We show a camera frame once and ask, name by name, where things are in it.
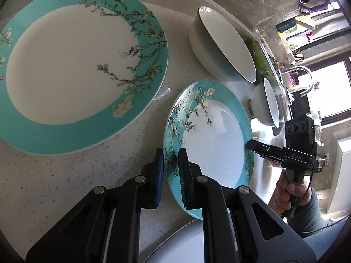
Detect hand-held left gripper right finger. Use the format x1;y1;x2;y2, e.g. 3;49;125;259
178;148;316;263

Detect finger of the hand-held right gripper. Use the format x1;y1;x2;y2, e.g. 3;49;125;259
245;139;287;159
256;155;285;168

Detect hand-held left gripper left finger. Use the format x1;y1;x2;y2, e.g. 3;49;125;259
25;148;165;263

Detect small teal floral plate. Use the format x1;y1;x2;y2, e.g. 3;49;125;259
163;79;254;221

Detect large white bowl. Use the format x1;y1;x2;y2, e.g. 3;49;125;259
189;5;257;83

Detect person's right forearm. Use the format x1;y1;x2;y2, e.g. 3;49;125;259
287;193;334;239

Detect person's right hand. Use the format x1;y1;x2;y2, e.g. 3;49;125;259
268;175;312;212

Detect small white bowl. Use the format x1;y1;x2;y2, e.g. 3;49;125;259
248;77;281;128

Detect white cabinet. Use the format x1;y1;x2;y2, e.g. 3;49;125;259
326;138;351;217

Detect window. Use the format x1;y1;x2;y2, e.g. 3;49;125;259
308;57;351;121

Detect plain white plate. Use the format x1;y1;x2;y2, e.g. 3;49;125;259
144;219;206;263

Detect chrome kitchen faucet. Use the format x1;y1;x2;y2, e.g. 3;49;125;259
282;66;313;98

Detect chopped green vegetables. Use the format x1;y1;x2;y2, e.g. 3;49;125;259
247;37;281;84

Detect clear plastic container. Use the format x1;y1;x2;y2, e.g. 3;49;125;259
244;29;283;88

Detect dark blue box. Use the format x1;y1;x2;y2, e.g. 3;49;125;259
276;19;298;32

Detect purple hanging item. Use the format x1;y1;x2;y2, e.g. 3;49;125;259
299;1;330;15

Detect large teal floral plate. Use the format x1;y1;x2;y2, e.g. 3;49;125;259
0;0;169;155

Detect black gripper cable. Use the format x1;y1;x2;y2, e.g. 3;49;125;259
291;140;343;235

